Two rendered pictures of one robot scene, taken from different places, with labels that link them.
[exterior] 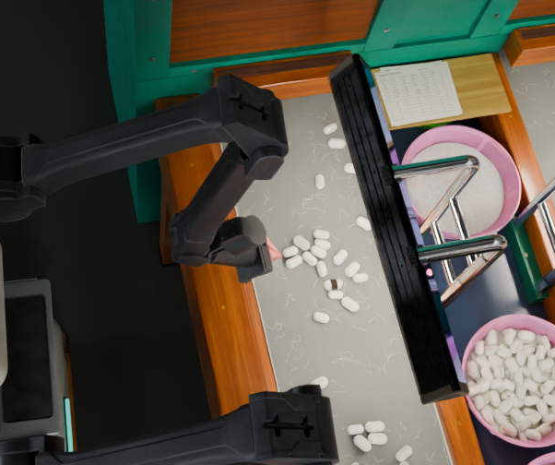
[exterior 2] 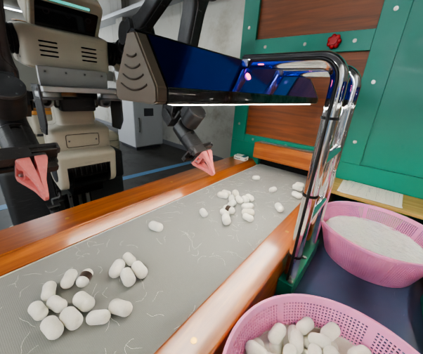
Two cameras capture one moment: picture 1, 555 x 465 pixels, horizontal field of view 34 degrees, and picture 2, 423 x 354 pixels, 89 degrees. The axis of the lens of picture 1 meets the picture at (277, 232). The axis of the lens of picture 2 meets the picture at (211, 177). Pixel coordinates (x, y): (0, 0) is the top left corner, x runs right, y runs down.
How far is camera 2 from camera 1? 1.58 m
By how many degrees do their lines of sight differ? 62
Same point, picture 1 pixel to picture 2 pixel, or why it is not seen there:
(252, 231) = (194, 107)
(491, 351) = (316, 336)
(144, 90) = (234, 146)
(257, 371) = (142, 199)
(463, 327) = not seen: hidden behind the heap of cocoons
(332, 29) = not seen: hidden behind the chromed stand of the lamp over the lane
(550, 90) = not seen: outside the picture
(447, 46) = (405, 181)
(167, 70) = (243, 134)
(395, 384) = (194, 270)
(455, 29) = (412, 167)
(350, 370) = (181, 240)
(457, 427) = (186, 342)
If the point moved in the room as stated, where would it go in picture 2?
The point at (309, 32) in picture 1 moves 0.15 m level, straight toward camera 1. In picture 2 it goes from (308, 133) to (279, 133)
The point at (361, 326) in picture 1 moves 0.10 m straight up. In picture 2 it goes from (219, 232) to (223, 195)
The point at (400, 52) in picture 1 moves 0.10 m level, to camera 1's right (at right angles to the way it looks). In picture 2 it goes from (365, 171) to (394, 182)
